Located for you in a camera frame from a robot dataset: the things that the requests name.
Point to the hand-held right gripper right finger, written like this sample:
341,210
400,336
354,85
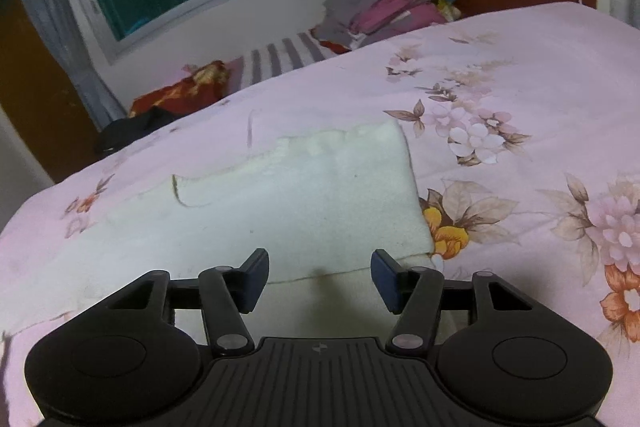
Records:
384,282

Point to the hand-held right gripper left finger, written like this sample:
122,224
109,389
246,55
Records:
256,281

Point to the white knit cloth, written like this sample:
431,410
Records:
300,207

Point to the black cloth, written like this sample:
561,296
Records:
135,127

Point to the red floral cloth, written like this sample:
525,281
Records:
185,89

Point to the grey striped cloth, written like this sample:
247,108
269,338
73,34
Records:
285,54

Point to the pink floral bedsheet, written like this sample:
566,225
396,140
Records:
525,82

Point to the brown wooden door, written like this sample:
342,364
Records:
35,97

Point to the grey curtain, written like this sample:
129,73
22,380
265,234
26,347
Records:
45,7

